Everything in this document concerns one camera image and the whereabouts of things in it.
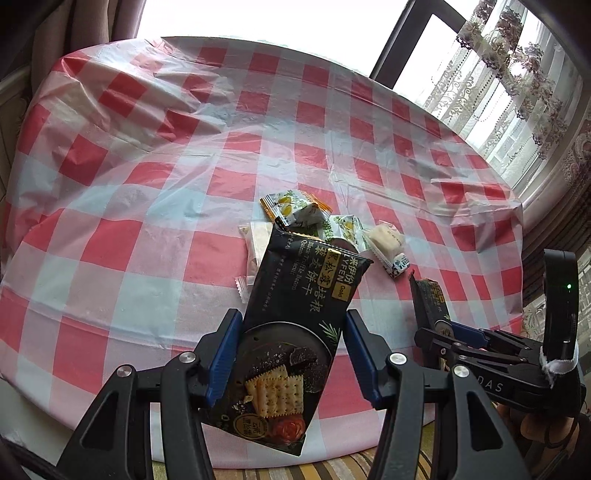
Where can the pale yellow pastry packet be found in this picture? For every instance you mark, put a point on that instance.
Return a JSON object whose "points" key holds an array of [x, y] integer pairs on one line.
{"points": [[385, 242]]}

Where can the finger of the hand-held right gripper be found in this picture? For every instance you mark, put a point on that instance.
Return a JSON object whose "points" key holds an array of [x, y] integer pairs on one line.
{"points": [[443, 346], [471, 334]]}

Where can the small white green snack packet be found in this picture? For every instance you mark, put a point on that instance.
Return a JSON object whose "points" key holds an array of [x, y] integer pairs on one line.
{"points": [[310, 214]]}

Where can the mauve patterned curtain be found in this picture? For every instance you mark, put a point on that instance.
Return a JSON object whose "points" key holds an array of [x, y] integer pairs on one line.
{"points": [[568, 194]]}

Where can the long white snack packet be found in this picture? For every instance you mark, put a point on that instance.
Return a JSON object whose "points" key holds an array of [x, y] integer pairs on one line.
{"points": [[256, 249]]}

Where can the orange edged ginkgo nut packet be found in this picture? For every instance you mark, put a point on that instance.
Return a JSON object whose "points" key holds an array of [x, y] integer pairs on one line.
{"points": [[284, 205]]}

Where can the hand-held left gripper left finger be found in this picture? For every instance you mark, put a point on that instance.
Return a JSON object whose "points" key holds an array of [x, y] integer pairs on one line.
{"points": [[224, 357]]}

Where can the red white checkered tablecloth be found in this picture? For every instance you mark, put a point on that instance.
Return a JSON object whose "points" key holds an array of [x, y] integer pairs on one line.
{"points": [[161, 207]]}

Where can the black cracker packet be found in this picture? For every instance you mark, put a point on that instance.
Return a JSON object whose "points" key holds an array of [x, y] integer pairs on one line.
{"points": [[429, 300], [295, 314]]}

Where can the person's right hand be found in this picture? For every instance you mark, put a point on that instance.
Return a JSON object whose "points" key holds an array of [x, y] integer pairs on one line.
{"points": [[535, 427]]}

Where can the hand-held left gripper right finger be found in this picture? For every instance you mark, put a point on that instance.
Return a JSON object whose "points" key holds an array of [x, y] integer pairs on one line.
{"points": [[364, 360]]}

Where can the white lace curtain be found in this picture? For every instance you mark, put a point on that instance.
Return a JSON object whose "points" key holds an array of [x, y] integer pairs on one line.
{"points": [[498, 74]]}

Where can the small white candy wrapper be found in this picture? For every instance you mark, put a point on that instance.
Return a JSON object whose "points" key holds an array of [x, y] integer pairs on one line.
{"points": [[241, 287]]}

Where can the green striped ginkgo nut packet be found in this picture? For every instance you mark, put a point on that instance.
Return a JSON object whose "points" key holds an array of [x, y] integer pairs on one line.
{"points": [[344, 228]]}

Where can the dark window frame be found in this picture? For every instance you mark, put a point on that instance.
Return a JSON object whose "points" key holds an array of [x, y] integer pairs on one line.
{"points": [[406, 46]]}

